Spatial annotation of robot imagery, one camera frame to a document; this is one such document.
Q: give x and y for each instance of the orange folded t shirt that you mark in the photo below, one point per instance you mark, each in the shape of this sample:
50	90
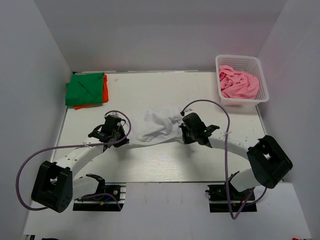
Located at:
105	95

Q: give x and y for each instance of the green folded t shirt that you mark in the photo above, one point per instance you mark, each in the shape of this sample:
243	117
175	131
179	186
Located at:
84	89

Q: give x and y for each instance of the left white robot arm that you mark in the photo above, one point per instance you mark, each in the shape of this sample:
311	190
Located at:
56	185

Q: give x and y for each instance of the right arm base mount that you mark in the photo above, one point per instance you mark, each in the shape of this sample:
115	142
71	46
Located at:
218	203

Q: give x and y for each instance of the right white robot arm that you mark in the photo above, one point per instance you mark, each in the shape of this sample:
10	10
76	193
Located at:
269	164

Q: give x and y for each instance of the pink t shirt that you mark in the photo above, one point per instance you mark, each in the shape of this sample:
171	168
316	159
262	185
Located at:
237	84

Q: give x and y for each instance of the white plastic basket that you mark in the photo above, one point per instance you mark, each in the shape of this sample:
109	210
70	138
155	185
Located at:
242	63

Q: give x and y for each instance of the wrist white camera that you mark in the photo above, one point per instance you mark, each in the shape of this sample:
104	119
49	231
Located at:
111	114
184	111

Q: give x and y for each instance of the white t shirt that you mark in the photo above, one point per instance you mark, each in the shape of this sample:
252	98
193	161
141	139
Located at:
154	127

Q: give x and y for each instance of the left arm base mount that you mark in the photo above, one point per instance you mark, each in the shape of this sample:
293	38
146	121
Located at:
110	199

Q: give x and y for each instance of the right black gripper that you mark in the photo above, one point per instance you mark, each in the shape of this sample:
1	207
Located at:
184	130

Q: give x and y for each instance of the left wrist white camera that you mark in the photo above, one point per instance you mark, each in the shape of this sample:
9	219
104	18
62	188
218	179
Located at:
111	114

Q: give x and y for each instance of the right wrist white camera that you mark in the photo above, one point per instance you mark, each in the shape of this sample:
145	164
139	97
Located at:
184	111

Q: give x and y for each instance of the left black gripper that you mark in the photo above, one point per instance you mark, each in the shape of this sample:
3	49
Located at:
120	139

